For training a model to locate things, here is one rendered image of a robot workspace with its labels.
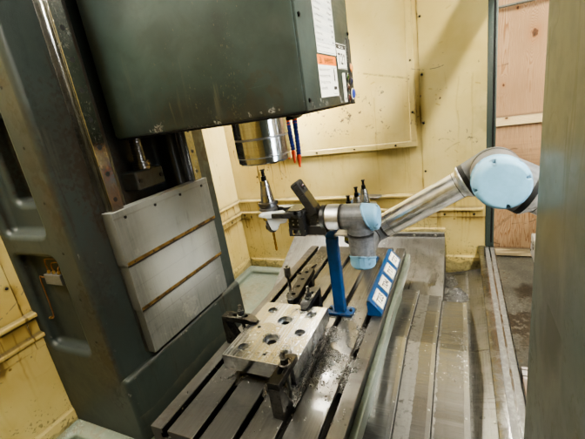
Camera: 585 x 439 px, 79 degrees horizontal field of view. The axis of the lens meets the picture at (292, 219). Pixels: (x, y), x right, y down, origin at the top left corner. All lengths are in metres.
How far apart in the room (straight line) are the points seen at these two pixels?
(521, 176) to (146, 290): 1.12
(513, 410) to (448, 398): 0.19
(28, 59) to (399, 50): 1.49
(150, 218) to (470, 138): 1.49
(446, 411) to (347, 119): 1.41
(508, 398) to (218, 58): 1.18
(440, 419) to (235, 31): 1.19
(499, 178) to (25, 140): 1.18
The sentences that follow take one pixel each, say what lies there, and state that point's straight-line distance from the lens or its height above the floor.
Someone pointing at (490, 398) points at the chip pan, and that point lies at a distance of 1.42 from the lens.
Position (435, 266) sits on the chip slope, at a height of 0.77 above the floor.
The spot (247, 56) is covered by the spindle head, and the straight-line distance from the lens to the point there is 0.95.
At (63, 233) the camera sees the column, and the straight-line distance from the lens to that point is 1.21.
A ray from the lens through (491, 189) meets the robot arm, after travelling 0.91.
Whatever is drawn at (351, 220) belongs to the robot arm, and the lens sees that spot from 1.00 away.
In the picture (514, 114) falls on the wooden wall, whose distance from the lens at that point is 3.62.
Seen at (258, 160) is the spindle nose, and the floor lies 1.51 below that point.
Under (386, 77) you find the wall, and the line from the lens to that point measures 1.97.
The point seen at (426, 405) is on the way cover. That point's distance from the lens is 1.28.
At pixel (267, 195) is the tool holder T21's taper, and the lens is 1.10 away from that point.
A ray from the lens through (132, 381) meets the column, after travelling 1.40.
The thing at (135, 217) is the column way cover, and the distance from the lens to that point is 1.27.
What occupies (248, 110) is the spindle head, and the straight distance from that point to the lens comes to 0.95.
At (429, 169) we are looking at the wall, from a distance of 2.00.
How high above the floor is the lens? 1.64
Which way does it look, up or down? 17 degrees down
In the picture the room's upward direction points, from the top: 9 degrees counter-clockwise
